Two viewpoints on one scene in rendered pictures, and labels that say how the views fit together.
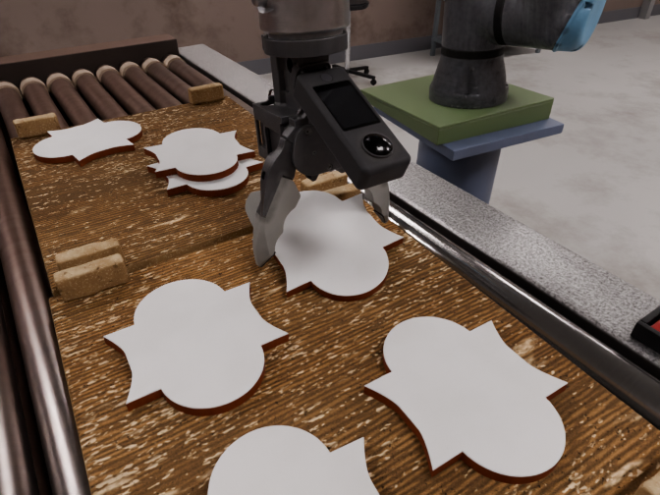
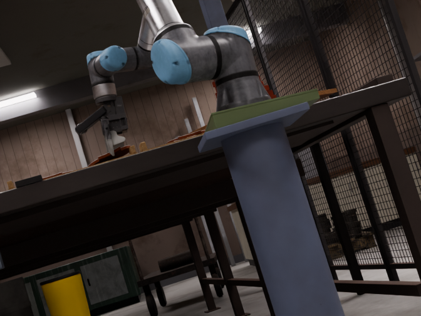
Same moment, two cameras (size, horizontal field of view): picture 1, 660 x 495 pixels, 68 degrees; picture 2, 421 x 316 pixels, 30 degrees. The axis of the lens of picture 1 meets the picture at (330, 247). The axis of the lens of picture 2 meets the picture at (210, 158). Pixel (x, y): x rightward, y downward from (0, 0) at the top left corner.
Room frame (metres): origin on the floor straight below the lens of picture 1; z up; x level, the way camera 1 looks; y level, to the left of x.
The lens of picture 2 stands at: (1.59, -2.23, 0.65)
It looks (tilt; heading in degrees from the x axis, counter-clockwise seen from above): 5 degrees up; 111
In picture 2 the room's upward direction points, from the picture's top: 17 degrees counter-clockwise
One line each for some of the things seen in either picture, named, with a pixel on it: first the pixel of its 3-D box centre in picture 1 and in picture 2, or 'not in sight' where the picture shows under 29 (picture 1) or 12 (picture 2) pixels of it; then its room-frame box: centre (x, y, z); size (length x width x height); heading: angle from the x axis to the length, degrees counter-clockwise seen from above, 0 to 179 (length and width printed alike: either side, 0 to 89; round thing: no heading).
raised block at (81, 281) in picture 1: (92, 277); not in sight; (0.35, 0.22, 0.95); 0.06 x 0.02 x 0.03; 121
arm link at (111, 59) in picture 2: not in sight; (115, 60); (0.54, -0.03, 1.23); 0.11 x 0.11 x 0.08; 49
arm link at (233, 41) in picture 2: (480, 4); (227, 53); (0.97, -0.27, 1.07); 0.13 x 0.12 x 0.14; 49
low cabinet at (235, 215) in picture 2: not in sight; (324, 210); (-0.89, 7.50, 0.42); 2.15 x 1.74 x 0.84; 27
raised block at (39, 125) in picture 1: (37, 126); not in sight; (0.71, 0.44, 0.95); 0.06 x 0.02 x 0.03; 122
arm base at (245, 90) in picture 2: (469, 71); (240, 95); (0.97, -0.27, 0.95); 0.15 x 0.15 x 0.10
